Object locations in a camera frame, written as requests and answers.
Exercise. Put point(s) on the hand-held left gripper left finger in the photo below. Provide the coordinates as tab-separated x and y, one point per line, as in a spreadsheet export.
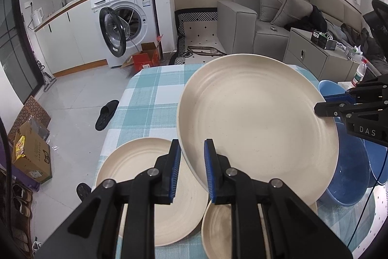
173	174

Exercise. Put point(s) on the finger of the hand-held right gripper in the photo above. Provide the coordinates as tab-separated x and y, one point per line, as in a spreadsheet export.
363	87
333	109

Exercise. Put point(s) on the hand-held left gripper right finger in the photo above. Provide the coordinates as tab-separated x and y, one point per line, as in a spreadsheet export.
209	174

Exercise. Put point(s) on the light blue bowl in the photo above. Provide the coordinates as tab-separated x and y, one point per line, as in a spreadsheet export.
332	88

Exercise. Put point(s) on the beige plate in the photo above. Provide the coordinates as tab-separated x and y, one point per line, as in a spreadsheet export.
133	162
257	125
218	225

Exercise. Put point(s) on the dark blue bowl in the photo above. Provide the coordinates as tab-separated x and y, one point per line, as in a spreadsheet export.
348	174

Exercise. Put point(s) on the plastic water bottle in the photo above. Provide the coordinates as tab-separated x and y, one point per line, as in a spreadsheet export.
359	74

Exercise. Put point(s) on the dark jacket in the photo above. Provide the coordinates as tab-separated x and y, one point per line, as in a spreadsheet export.
363	43

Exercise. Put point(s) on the grey side cabinet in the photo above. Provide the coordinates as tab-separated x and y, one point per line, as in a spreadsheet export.
306	55

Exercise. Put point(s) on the black box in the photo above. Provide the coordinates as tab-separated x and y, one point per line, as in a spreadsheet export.
321	39

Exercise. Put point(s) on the teal checked tablecloth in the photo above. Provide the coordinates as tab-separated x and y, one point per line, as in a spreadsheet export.
151	95

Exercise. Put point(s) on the black clothing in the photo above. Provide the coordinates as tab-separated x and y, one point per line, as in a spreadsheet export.
315	20

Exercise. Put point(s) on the black slipper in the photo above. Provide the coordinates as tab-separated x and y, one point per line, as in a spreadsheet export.
106	115
83	190

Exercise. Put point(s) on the grey cushion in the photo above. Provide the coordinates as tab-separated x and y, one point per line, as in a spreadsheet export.
269	1
295	11

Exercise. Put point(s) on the open red cardboard box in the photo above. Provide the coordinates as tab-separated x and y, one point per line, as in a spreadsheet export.
142	60

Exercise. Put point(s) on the grey sofa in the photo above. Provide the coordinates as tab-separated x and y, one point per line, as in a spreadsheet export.
242	25

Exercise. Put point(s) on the open brown cardboard box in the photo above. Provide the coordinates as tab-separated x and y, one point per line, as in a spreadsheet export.
33	159

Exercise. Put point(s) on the shoe rack with shoes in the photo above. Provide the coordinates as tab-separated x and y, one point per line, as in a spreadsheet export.
21	195

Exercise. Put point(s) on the white washing machine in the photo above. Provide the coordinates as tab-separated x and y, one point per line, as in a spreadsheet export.
142	22

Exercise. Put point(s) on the patterned brown cardboard box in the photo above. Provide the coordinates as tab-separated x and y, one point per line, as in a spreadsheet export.
27	110

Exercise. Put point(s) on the floor mop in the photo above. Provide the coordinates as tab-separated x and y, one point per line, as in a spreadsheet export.
45	78

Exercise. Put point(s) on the white base kitchen cabinets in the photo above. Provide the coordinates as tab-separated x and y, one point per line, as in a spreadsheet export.
69	40

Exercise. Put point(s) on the wooden shoe rack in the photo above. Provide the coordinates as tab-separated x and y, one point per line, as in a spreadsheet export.
9	216

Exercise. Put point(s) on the black framed glass door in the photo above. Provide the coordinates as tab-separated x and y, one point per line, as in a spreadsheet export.
15	49

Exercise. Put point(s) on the white electric kettle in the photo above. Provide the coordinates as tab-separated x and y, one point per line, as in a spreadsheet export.
37	17

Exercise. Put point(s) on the white wall socket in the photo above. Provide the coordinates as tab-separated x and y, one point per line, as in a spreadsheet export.
28	4

